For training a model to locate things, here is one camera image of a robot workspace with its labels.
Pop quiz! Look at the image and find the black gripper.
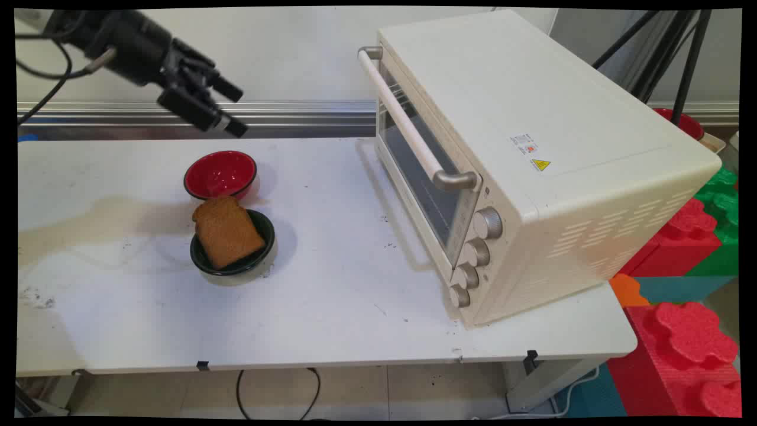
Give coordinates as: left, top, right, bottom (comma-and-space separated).
44, 10, 249, 138

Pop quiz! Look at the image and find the dark green bowl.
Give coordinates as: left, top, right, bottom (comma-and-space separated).
189, 208, 277, 277

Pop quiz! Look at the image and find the green foam block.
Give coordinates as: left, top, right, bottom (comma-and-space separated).
686, 166, 740, 279

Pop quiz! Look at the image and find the brown toast slice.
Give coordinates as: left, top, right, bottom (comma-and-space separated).
192, 195, 266, 270

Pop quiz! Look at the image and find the large red foam block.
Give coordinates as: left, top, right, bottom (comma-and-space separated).
606, 301, 743, 418

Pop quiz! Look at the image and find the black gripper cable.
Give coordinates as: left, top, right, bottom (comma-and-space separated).
15, 33, 116, 128

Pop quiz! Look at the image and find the white floor cable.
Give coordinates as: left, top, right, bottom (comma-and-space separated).
473, 364, 601, 421

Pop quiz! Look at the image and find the glass oven door with handle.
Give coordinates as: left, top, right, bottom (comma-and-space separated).
357, 46, 483, 270

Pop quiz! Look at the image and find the cream toaster oven body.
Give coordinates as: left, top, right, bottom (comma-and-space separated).
374, 9, 723, 329

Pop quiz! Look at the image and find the aluminium rail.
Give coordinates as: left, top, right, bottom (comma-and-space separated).
17, 101, 379, 141

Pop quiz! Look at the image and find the red background bowl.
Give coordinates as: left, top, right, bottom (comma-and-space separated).
652, 108, 704, 141

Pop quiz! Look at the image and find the teal foam block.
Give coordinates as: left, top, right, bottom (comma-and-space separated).
633, 275, 737, 304

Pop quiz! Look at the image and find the teal floor mat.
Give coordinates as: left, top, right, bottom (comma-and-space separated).
556, 364, 627, 418

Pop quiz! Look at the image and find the black tripod stand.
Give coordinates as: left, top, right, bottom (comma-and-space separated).
591, 9, 713, 126

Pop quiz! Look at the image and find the large silver oven knob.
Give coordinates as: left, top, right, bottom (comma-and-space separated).
473, 207, 504, 240

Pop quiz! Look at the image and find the black floor cable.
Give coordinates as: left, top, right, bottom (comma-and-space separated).
235, 368, 322, 421

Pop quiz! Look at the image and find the red bowl black rim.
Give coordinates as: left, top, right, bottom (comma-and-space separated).
183, 150, 258, 201

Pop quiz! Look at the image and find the orange foam block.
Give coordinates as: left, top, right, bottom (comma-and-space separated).
609, 273, 651, 308

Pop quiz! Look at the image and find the white table leg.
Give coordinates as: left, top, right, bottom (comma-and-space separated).
503, 355, 613, 414

